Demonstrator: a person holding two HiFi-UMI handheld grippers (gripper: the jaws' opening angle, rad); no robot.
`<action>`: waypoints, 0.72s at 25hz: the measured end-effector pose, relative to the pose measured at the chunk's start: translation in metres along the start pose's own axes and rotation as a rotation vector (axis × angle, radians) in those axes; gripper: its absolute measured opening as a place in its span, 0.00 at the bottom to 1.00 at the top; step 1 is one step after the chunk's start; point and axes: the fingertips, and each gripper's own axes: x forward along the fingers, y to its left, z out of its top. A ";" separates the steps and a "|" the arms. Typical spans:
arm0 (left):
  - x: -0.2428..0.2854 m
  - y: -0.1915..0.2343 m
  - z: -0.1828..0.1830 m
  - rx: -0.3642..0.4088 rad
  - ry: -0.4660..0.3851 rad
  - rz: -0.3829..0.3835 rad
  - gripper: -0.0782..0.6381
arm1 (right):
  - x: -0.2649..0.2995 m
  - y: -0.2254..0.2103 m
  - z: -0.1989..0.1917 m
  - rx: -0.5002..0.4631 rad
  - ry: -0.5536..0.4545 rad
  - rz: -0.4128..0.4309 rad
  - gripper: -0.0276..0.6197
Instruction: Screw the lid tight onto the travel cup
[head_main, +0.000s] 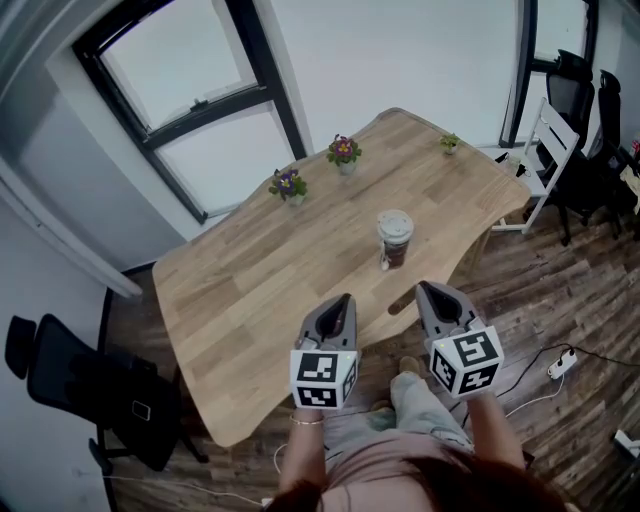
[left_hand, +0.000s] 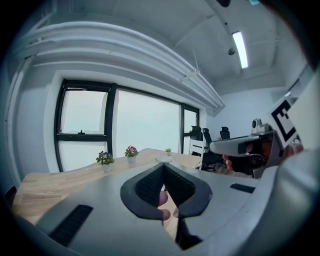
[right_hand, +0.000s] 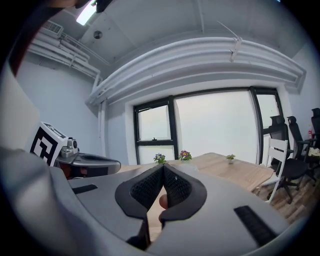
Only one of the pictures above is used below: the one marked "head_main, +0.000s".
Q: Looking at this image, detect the long white cable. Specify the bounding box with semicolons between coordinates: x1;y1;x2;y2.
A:
101;444;292;504

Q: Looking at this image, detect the pink flower potted plant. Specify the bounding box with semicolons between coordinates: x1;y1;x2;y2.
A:
326;133;364;177

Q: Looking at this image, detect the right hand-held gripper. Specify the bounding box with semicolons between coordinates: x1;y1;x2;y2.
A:
415;280;505;400

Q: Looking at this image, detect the black power cable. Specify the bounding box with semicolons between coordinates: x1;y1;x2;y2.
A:
494;343;640;397

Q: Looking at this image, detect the person's pink shirt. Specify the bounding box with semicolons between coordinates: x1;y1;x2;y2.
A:
319;439;532;512

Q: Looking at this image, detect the black mesh office chair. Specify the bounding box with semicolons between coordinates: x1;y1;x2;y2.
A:
596;69;640;239
4;313;211;477
544;48;624;247

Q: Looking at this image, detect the lidded jar with dark contents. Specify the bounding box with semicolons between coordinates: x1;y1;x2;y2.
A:
377;238;413;272

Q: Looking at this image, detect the person's left forearm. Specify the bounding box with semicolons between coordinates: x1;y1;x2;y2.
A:
276;406;329;494

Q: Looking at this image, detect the white power cable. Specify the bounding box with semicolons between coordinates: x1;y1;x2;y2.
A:
504;374;567;419

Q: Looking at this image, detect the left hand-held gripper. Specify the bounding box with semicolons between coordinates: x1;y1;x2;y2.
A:
289;293;361;413

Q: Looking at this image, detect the pale yellow bag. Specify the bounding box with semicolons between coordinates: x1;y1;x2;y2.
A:
619;164;640;214

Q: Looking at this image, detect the white wooden chair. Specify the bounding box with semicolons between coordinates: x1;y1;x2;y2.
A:
476;96;582;236

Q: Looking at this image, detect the white angled bracket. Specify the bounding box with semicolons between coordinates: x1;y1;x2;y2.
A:
614;428;640;459

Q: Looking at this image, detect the white plastic cup lid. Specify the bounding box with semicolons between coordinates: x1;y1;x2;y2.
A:
375;209;417;248

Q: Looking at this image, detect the white power strip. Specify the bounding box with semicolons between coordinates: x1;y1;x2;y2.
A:
546;349;579;380

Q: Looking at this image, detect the person's right forearm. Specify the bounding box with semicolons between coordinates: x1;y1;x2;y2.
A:
464;391;527;469

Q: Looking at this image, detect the black framed casement window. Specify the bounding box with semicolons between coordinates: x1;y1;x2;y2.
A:
71;0;308;225

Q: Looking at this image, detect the purple flower potted plant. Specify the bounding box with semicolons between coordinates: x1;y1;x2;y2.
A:
268;167;309;208

